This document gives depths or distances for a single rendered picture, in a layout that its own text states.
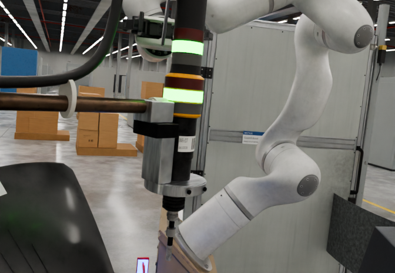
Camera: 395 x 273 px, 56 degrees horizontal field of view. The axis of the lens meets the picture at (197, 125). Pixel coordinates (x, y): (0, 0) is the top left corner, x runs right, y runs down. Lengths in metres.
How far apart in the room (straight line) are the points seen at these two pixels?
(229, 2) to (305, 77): 0.30
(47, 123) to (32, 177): 9.12
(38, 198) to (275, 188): 0.69
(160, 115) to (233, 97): 1.93
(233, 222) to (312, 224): 1.64
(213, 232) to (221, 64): 1.39
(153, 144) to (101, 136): 7.57
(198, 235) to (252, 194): 0.19
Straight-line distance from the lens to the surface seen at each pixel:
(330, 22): 0.93
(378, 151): 10.43
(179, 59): 0.40
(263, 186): 1.03
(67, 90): 0.33
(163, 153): 0.39
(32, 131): 9.62
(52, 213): 0.46
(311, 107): 1.01
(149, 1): 0.82
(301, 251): 2.71
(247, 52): 2.32
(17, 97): 0.31
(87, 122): 7.89
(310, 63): 1.02
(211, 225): 1.06
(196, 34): 0.40
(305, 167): 1.01
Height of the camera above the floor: 1.56
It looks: 6 degrees down
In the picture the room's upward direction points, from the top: 5 degrees clockwise
